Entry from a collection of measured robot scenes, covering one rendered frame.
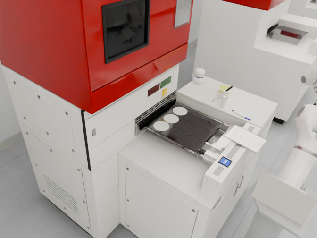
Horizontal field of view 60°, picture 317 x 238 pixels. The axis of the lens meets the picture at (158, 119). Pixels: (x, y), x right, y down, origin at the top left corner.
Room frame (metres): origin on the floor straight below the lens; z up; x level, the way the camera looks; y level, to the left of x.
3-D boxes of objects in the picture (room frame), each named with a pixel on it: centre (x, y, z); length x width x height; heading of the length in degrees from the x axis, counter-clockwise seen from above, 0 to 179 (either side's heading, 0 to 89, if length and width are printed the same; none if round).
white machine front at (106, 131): (1.36, 0.12, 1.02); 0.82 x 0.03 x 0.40; 146
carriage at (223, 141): (1.26, -0.40, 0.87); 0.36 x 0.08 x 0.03; 146
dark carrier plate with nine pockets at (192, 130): (1.39, -0.17, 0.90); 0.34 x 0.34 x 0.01; 56
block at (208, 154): (1.13, -0.31, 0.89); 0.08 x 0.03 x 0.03; 56
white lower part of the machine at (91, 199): (1.55, 0.40, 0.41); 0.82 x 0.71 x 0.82; 146
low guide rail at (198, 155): (1.26, -0.15, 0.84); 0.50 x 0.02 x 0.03; 56
